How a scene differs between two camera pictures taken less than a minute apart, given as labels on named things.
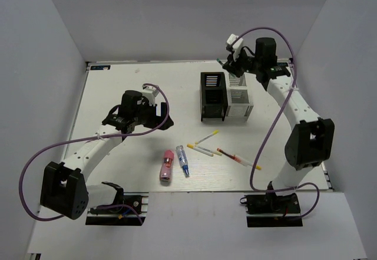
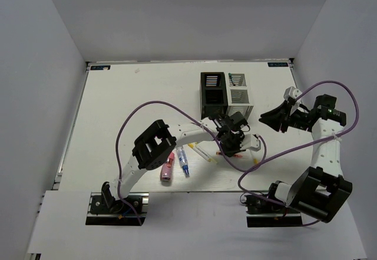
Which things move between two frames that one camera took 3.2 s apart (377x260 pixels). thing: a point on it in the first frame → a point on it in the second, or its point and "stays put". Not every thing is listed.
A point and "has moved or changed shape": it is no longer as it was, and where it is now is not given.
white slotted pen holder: (240, 98) stays put
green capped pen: (219, 61) → (231, 79)
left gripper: (156, 120) → (229, 152)
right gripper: (230, 65) → (280, 115)
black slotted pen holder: (214, 96) stays put
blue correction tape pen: (182, 160) stays put
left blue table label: (100, 67) stays put
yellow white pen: (248, 164) has moved or changed shape
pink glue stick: (166, 166) stays put
